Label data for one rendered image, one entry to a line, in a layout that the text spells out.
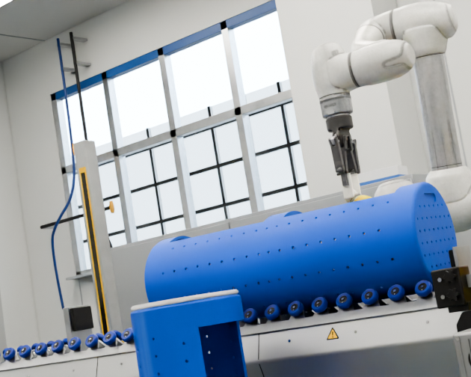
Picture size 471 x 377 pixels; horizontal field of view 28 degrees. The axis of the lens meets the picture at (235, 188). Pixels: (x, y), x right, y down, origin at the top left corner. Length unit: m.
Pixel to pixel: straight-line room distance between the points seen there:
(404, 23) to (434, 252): 0.95
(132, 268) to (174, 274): 2.58
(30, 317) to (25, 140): 1.48
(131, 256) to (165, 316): 3.04
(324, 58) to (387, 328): 0.78
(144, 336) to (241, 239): 0.47
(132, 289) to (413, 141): 1.82
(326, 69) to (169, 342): 0.90
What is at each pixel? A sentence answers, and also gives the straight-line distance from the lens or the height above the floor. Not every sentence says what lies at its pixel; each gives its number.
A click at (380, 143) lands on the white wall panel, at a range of 5.42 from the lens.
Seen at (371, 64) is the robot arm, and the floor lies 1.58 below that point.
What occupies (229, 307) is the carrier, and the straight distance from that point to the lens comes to 2.32.
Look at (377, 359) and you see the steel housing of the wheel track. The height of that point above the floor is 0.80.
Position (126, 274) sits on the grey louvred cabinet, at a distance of 5.35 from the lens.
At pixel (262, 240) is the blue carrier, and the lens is 2.58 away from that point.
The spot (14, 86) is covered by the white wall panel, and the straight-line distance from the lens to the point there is 8.26.
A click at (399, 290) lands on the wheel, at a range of 2.42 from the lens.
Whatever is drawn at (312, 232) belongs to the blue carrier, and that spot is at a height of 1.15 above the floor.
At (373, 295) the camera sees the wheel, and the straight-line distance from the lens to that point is 2.45.
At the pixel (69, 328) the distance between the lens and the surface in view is 3.15.
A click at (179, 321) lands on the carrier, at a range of 2.28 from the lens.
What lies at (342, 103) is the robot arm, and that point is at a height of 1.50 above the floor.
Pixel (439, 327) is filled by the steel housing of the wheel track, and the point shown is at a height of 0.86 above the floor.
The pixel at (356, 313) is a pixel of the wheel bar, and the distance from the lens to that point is 2.47.
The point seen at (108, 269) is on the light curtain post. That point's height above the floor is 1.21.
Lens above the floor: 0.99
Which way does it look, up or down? 7 degrees up
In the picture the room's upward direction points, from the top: 9 degrees counter-clockwise
